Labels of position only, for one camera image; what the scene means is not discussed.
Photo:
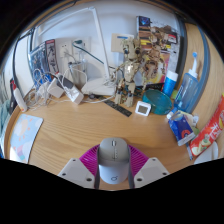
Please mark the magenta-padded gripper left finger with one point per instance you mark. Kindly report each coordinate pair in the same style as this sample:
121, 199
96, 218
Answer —
75, 171

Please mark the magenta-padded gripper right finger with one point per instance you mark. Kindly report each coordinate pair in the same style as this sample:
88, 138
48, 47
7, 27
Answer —
151, 170

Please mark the white grey computer mouse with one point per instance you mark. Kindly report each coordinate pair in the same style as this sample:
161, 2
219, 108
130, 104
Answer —
113, 160

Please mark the pastel sun cloud mouse pad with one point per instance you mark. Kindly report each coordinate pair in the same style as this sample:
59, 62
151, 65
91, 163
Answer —
25, 136

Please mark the blue tissue pack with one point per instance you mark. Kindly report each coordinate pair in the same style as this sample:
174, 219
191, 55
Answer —
181, 130

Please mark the small white cube clock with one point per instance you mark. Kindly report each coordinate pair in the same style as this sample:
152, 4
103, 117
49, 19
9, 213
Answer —
143, 108

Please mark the teal round dish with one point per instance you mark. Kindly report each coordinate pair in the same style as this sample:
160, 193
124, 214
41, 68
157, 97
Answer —
160, 101

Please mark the flat black remote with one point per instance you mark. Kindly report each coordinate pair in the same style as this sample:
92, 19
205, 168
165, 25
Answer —
118, 108

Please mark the red chips can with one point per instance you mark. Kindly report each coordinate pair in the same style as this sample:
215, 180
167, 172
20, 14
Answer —
210, 130

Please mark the white power strip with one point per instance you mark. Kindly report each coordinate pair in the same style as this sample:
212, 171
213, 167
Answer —
75, 96

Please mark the teal blanket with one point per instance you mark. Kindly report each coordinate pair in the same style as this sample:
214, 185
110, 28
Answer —
3, 126

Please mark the white charger block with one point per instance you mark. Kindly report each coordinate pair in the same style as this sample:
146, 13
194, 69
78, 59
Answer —
55, 88

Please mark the blue spray bottle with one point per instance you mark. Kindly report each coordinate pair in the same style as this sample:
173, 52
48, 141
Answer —
186, 90

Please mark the white desk lamp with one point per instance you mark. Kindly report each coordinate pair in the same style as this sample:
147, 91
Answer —
100, 87

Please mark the white red-pump lotion bottle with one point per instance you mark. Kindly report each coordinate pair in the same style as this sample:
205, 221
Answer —
20, 100

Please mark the brown tree creature figurine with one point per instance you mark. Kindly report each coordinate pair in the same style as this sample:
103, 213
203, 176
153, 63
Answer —
130, 71

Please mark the blue robot model kit box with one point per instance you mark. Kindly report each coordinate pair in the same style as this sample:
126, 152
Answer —
41, 61

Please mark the colourful figurine box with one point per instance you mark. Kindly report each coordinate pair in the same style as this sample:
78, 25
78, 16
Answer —
163, 43

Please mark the white wall socket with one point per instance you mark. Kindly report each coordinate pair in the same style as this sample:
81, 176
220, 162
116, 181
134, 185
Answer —
65, 50

